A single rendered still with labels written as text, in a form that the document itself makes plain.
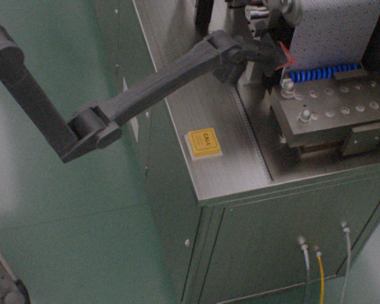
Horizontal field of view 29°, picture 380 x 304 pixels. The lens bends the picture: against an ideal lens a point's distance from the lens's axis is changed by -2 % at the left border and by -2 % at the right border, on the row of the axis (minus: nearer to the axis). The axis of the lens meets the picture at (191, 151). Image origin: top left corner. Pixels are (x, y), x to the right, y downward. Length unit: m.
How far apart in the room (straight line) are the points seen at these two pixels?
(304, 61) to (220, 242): 0.58
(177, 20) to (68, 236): 1.00
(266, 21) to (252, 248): 0.71
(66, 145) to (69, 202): 1.28
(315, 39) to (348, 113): 0.21
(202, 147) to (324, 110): 0.33
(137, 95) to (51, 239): 1.24
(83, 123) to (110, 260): 1.18
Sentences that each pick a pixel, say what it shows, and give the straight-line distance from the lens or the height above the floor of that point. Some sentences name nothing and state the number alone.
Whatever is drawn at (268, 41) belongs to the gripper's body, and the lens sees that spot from 1.93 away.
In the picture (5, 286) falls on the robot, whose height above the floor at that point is 0.28.
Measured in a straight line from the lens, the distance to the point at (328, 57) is 2.03.
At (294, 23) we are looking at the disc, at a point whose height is 1.21.
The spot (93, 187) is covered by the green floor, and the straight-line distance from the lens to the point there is 2.95.
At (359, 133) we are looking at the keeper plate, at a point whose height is 1.01.
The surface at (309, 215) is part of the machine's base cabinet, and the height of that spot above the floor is 0.67.
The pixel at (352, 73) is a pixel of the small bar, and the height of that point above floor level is 1.05.
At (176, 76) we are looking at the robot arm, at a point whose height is 1.20.
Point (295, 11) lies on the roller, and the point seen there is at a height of 1.26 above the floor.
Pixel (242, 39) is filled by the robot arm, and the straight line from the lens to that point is 1.85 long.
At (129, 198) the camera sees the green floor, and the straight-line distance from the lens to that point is 2.93.
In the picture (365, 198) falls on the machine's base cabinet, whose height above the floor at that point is 0.70.
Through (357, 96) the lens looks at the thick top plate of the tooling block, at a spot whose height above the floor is 1.03.
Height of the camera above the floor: 2.52
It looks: 55 degrees down
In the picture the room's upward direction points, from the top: 10 degrees clockwise
